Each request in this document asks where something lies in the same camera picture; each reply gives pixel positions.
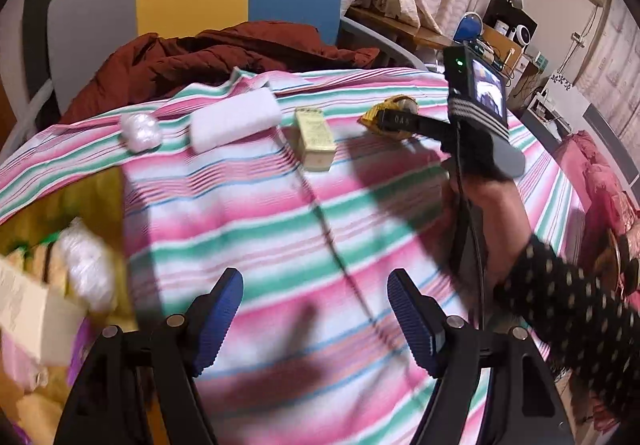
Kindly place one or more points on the pink cushion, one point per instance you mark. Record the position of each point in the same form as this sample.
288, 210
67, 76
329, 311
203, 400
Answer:
605, 185

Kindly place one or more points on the gold metal tray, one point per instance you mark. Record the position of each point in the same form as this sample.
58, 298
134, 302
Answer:
100, 195

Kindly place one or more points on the brown quilted jacket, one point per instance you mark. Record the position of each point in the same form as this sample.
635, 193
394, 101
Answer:
225, 55

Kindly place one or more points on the black cloth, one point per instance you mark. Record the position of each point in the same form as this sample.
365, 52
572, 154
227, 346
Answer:
40, 25

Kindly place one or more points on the striped tablecloth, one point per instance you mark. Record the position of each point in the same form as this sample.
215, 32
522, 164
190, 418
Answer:
300, 235

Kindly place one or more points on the black box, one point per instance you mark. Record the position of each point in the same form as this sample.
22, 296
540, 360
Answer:
505, 12

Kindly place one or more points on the plastic wrapped ball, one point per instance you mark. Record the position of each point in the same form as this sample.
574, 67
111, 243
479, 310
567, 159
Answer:
141, 131

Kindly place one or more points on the open cardboard box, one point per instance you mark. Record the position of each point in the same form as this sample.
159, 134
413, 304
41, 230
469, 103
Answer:
500, 47

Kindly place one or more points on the wooden side desk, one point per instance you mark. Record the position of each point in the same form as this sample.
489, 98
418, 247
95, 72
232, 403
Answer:
400, 27

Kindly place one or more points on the round white device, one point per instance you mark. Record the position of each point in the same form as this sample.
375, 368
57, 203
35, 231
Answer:
521, 35

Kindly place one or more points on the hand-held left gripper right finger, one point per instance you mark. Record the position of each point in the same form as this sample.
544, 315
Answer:
412, 320

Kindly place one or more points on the green-edged cracker packet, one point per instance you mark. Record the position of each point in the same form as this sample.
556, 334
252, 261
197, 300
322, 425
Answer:
50, 265
15, 262

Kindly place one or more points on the pale yellow box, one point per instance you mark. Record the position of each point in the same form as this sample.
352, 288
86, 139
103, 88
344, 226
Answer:
314, 140

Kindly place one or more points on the crinkled clear plastic bag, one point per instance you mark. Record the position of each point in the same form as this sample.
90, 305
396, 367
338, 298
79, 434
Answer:
90, 265

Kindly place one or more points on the person's right forearm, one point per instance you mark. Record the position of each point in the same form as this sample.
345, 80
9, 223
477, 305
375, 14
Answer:
575, 315

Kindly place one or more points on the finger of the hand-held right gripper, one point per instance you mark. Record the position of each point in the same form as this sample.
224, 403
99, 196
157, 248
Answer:
410, 121

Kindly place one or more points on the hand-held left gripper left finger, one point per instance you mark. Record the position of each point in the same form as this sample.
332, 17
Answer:
220, 315

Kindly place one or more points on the person's right hand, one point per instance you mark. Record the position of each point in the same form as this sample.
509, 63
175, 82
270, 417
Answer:
500, 225

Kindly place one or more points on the white foam block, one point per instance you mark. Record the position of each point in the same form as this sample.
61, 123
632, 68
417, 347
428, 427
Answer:
235, 120

